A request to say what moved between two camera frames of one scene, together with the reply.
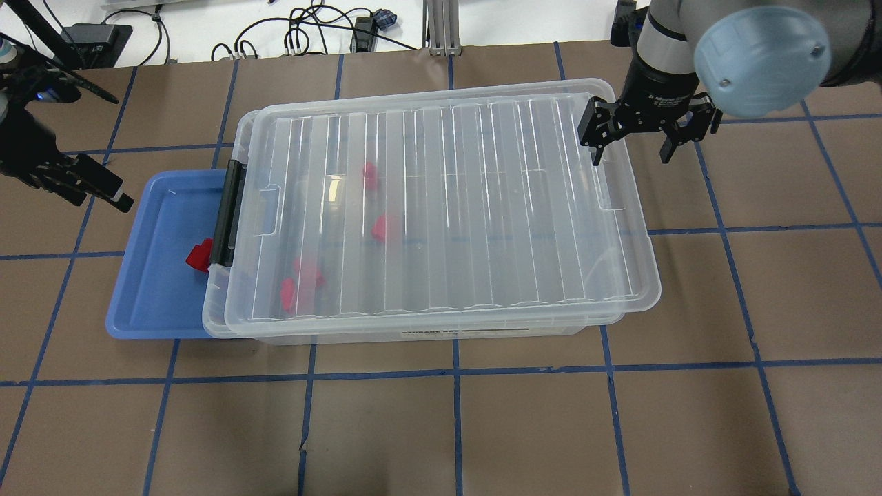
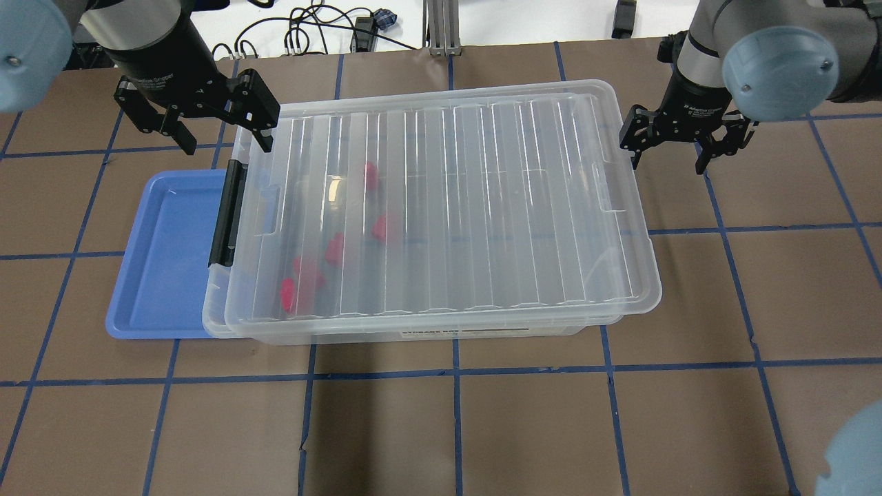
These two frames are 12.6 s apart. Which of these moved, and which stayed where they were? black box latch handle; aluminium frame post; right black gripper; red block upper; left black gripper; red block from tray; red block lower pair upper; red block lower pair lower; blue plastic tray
Moved: red block from tray; left black gripper; right black gripper
Stayed: aluminium frame post; red block lower pair lower; blue plastic tray; red block lower pair upper; red block upper; black box latch handle
